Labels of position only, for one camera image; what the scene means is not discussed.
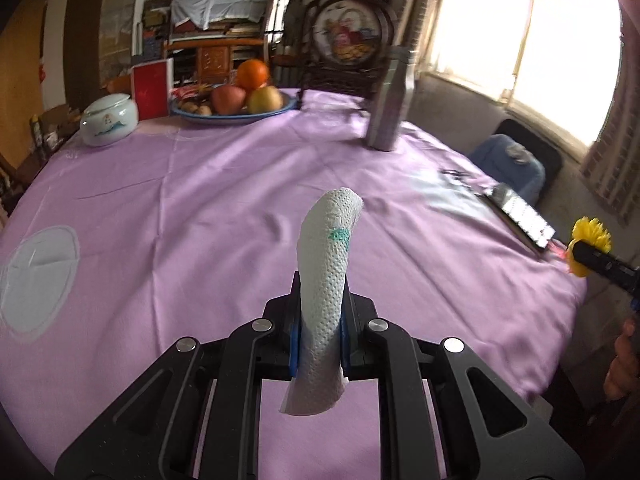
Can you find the blue cushioned office chair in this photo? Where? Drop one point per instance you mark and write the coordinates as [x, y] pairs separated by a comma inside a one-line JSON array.
[[545, 150]]

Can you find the red box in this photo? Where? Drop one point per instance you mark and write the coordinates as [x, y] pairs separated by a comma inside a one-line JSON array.
[[150, 90]]

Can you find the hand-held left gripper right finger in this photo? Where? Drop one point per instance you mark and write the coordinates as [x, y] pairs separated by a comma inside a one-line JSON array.
[[357, 350]]

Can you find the decorative painted round plate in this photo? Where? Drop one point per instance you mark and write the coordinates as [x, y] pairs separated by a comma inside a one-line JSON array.
[[345, 35]]

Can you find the orange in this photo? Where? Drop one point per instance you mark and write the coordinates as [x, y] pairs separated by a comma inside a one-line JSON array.
[[252, 74]]

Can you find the wooden glass-front cabinet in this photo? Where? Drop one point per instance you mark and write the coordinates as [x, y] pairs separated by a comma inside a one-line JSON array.
[[85, 35]]

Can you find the checked curtain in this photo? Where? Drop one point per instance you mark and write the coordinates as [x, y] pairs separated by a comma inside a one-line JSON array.
[[615, 150], [425, 10]]

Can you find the black smartphone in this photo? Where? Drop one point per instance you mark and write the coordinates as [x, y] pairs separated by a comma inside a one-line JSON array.
[[525, 217]]

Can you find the white ceramic lidded jar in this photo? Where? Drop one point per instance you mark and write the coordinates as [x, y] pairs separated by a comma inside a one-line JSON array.
[[107, 122]]

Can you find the red apple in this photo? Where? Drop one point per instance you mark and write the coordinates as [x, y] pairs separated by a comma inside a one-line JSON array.
[[227, 99]]

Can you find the purple tablecloth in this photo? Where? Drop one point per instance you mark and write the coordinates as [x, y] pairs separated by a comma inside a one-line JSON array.
[[200, 200]]

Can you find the yellow pear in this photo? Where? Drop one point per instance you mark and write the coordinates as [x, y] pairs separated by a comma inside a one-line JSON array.
[[265, 100]]

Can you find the small grey cloth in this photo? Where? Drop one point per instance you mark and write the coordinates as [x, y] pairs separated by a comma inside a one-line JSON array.
[[517, 152]]

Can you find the white hanging cloth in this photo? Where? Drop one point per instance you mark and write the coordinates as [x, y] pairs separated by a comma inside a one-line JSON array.
[[215, 7]]

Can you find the small brown nuts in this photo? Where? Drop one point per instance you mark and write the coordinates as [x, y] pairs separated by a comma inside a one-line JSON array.
[[195, 108]]

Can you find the yellow plastic bundle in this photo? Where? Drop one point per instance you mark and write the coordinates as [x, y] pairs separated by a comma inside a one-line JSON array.
[[592, 230]]

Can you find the person's right hand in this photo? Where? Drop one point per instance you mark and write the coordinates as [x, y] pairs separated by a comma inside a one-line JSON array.
[[622, 360]]

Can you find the white paper towel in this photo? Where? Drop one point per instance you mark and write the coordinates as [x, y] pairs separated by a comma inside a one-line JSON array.
[[322, 310]]

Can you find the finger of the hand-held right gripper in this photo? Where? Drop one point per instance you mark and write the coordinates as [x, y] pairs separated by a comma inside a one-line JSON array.
[[605, 267]]

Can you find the bright window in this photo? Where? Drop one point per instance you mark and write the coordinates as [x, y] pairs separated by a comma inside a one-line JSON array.
[[550, 35]]

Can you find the spray can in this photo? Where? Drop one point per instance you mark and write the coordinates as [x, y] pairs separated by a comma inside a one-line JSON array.
[[34, 130]]

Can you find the blue fruit bowl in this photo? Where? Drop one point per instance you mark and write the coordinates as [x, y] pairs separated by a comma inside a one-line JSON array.
[[235, 119]]

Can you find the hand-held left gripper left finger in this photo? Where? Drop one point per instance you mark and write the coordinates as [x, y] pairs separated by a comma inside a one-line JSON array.
[[293, 352]]

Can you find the flat blue face mask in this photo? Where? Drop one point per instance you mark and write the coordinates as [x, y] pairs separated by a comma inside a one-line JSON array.
[[440, 200]]

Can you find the stainless steel bottle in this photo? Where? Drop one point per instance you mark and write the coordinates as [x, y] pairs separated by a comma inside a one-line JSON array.
[[387, 105]]

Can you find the carved wooden chair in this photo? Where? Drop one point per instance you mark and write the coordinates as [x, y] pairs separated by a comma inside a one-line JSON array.
[[215, 57]]

